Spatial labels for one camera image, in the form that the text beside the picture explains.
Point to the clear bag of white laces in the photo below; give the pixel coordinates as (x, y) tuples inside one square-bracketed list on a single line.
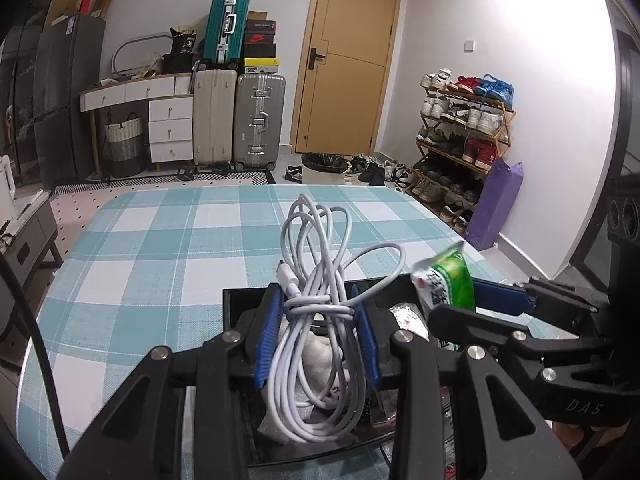
[(410, 320)]

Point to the black cardboard box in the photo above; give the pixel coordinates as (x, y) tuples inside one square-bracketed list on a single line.
[(240, 305)]

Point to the white and grey woven basket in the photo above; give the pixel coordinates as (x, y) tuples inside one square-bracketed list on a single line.
[(123, 152)]

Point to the grey refrigerator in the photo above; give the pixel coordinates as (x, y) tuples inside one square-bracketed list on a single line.
[(67, 105)]

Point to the shoe rack with shoes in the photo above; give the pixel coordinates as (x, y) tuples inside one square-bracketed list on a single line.
[(475, 150)]

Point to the white plush toy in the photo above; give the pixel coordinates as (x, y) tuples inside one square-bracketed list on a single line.
[(320, 355)]

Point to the black paper bag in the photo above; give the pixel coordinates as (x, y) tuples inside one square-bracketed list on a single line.
[(183, 42)]

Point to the dark glass cabinet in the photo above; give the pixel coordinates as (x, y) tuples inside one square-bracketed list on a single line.
[(20, 110)]

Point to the grey side cabinet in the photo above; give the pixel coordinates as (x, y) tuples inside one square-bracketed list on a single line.
[(30, 245)]

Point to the scattered loose shoes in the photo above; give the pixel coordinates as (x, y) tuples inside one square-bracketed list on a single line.
[(375, 172)]

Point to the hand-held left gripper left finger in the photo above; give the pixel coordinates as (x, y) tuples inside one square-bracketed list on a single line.
[(267, 340)]

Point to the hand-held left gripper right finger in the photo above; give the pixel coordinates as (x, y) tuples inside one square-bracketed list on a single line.
[(367, 345)]

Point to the yellow wooden door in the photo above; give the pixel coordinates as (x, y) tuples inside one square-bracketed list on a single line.
[(345, 100)]

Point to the small brown cardboard box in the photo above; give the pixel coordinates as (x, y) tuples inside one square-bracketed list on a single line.
[(105, 0)]

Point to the teal suitcase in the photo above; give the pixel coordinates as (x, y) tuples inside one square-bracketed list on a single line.
[(225, 30)]

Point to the white drawer desk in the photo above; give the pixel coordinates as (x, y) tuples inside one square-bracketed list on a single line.
[(170, 130)]

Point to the brown shoe box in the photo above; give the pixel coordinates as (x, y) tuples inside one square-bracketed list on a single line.
[(256, 16)]

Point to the green packet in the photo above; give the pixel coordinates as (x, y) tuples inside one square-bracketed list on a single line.
[(450, 280)]

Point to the purple bag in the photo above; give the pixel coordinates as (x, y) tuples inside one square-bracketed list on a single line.
[(492, 205)]

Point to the person's right hand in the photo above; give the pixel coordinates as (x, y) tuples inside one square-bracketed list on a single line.
[(575, 437)]

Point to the plain dark shoe box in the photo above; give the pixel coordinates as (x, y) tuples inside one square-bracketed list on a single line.
[(260, 51)]

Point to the trash bin with black liner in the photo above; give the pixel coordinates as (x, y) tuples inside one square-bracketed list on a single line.
[(325, 167)]

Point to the black storage box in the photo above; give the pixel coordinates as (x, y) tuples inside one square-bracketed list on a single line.
[(177, 63)]

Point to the teal checked tablecloth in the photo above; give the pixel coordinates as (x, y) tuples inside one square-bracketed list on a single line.
[(150, 260)]

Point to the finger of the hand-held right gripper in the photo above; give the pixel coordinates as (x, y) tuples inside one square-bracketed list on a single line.
[(500, 297), (470, 327)]

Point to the silver suitcase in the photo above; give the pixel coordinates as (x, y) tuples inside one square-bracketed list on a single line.
[(260, 120)]

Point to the black red-logo shoe box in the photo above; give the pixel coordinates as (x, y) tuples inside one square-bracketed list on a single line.
[(260, 38)]

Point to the beige suitcase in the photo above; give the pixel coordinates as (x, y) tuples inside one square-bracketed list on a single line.
[(215, 120)]

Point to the oval mirror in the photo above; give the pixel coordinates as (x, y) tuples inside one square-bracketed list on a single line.
[(117, 55)]

